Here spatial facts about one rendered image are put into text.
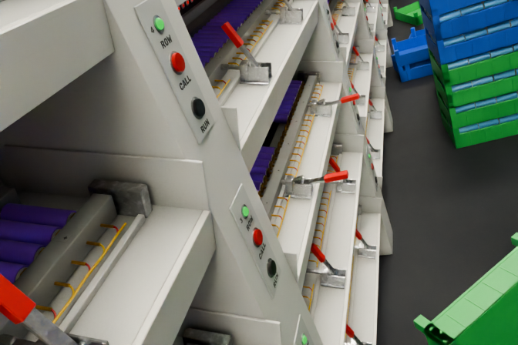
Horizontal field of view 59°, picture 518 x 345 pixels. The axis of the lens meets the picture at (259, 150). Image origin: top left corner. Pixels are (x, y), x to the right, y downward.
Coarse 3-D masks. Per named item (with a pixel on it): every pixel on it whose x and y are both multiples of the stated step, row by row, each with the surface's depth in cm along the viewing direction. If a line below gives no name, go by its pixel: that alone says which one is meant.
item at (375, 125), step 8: (376, 88) 178; (384, 88) 177; (376, 96) 179; (384, 96) 179; (368, 104) 176; (376, 104) 176; (384, 104) 175; (368, 112) 166; (376, 112) 165; (368, 120) 164; (376, 120) 165; (368, 128) 161; (376, 128) 160; (368, 136) 156; (376, 136) 155; (368, 144) 143; (376, 144) 151; (376, 152) 143; (376, 160) 143; (376, 168) 140
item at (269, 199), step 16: (304, 96) 95; (304, 112) 90; (288, 128) 84; (288, 144) 79; (304, 144) 81; (288, 160) 76; (272, 176) 71; (272, 192) 68; (272, 208) 66; (272, 224) 63
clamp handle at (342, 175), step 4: (336, 172) 68; (340, 172) 68; (344, 172) 67; (324, 176) 69; (328, 176) 68; (332, 176) 67; (336, 176) 67; (340, 176) 67; (344, 176) 67; (304, 180) 70; (308, 180) 70; (312, 180) 69; (316, 180) 69; (320, 180) 68; (324, 180) 68; (328, 180) 68; (332, 180) 68; (336, 180) 68; (304, 184) 69; (308, 184) 69
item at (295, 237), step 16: (304, 64) 105; (320, 64) 104; (336, 64) 103; (304, 80) 105; (320, 80) 106; (336, 80) 105; (320, 96) 100; (336, 96) 99; (336, 112) 95; (320, 128) 88; (272, 144) 84; (320, 144) 83; (304, 160) 79; (320, 160) 78; (304, 176) 75; (320, 176) 74; (320, 192) 74; (288, 208) 68; (304, 208) 68; (288, 224) 65; (304, 224) 65; (288, 240) 62; (304, 240) 62; (288, 256) 54; (304, 256) 61; (304, 272) 62
